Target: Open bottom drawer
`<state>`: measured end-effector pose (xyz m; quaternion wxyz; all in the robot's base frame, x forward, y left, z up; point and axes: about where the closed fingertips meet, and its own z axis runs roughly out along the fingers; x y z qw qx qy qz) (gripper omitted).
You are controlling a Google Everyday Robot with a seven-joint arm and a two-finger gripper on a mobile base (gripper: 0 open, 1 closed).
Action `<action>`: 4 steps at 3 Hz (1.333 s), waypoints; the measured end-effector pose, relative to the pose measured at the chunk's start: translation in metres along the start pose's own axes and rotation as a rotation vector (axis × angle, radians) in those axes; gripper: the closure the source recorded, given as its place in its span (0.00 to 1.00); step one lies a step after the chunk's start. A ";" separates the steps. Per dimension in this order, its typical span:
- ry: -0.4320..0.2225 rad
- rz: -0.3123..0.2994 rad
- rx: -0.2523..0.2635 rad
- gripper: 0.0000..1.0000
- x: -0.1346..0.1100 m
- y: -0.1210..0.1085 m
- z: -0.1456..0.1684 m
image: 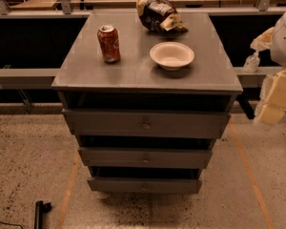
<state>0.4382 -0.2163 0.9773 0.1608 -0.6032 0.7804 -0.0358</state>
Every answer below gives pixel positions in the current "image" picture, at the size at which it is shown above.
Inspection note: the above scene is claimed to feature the grey drawer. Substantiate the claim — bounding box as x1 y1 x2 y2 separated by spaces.
63 109 230 138
79 147 212 169
88 177 201 194

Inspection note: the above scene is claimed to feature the black floor cable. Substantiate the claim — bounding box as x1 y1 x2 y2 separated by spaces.
0 212 25 229

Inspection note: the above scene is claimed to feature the grey metal rail fence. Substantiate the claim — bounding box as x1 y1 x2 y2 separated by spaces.
0 0 286 91

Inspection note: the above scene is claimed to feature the grey top drawer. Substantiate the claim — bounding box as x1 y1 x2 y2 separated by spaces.
63 109 230 138

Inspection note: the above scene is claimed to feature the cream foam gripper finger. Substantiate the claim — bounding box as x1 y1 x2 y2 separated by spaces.
250 27 274 52
255 69 286 125

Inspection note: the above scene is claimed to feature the black post on floor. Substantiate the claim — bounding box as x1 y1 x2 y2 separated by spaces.
34 200 51 229

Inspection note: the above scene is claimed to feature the clear sanitizer pump bottle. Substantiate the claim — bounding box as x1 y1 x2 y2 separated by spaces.
243 51 260 73

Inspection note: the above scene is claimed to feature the crumpled chip bag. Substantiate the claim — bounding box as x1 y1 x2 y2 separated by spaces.
136 0 187 31

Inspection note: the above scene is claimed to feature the grey bottom drawer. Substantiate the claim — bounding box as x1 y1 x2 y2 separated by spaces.
88 177 201 194

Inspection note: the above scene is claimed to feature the white paper bowl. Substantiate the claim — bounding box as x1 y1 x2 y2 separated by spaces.
150 42 194 71

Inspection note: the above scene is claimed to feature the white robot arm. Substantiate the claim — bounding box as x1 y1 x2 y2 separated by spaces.
250 11 286 125

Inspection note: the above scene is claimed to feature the grey middle drawer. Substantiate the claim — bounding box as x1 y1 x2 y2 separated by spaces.
79 147 212 169

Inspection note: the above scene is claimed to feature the grey wooden drawer cabinet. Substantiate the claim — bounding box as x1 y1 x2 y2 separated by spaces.
51 10 244 196

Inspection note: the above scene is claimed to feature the red soda can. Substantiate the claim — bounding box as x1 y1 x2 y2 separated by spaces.
97 24 120 63

